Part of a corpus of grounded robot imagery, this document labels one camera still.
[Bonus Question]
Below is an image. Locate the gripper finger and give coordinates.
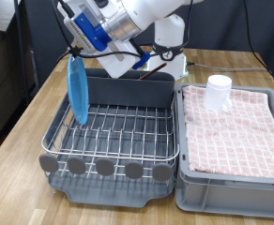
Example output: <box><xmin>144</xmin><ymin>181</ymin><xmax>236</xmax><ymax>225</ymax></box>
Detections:
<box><xmin>68</xmin><ymin>46</ymin><xmax>84</xmax><ymax>60</ymax></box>

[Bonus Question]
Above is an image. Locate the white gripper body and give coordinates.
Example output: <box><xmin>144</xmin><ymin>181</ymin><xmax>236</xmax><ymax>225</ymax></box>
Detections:
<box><xmin>95</xmin><ymin>37</ymin><xmax>152</xmax><ymax>80</ymax></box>

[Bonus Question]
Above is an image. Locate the red-brown wooden spoon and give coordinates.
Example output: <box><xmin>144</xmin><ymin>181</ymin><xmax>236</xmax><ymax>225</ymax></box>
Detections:
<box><xmin>138</xmin><ymin>62</ymin><xmax>168</xmax><ymax>81</ymax></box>

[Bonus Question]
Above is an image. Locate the blue plate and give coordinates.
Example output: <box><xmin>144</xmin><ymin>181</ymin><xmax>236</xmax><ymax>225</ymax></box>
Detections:
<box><xmin>67</xmin><ymin>52</ymin><xmax>90</xmax><ymax>126</ymax></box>

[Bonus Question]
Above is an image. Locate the grey dish drying rack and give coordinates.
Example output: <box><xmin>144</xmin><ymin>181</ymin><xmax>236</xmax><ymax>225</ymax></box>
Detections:
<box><xmin>42</xmin><ymin>82</ymin><xmax>177</xmax><ymax>208</ymax></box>

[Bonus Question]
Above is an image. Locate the pink checked dish towel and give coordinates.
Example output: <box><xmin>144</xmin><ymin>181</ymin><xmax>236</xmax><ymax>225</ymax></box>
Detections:
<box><xmin>181</xmin><ymin>84</ymin><xmax>274</xmax><ymax>180</ymax></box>

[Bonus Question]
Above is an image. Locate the grey cutlery holder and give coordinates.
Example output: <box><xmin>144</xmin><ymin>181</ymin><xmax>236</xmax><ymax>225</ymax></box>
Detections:
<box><xmin>72</xmin><ymin>67</ymin><xmax>176</xmax><ymax>110</ymax></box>

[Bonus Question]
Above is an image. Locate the brown cardboard box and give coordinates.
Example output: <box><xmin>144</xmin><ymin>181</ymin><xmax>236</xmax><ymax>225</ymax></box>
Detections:
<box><xmin>0</xmin><ymin>27</ymin><xmax>38</xmax><ymax>146</ymax></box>

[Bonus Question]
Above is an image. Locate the white mug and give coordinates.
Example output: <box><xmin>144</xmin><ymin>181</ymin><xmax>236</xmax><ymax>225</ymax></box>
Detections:
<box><xmin>203</xmin><ymin>74</ymin><xmax>234</xmax><ymax>113</ymax></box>

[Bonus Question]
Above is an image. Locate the grey plastic crate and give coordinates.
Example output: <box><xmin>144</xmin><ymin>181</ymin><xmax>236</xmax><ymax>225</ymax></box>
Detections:
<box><xmin>174</xmin><ymin>82</ymin><xmax>274</xmax><ymax>219</ymax></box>

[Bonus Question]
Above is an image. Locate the thick black table cable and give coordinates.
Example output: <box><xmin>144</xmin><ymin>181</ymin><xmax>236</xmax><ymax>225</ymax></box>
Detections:
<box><xmin>54</xmin><ymin>43</ymin><xmax>154</xmax><ymax>65</ymax></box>

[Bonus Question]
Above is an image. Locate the black camera cable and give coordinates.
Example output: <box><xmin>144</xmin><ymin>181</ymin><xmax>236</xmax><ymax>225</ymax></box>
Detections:
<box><xmin>49</xmin><ymin>0</ymin><xmax>194</xmax><ymax>60</ymax></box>

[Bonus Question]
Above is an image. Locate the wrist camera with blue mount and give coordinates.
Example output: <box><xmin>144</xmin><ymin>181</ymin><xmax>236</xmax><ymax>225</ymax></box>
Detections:
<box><xmin>62</xmin><ymin>3</ymin><xmax>114</xmax><ymax>54</ymax></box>

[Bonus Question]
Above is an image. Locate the grey table cable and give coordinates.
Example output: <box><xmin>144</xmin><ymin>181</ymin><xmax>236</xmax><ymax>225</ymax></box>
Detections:
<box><xmin>188</xmin><ymin>61</ymin><xmax>269</xmax><ymax>73</ymax></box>

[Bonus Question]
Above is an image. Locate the steel wire dish rack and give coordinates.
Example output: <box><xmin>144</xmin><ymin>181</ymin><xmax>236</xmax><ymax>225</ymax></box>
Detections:
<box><xmin>38</xmin><ymin>82</ymin><xmax>181</xmax><ymax>183</ymax></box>

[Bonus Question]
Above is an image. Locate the thin black hanging cable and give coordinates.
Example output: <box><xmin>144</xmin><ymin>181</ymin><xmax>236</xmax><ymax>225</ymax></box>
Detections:
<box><xmin>239</xmin><ymin>0</ymin><xmax>274</xmax><ymax>76</ymax></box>

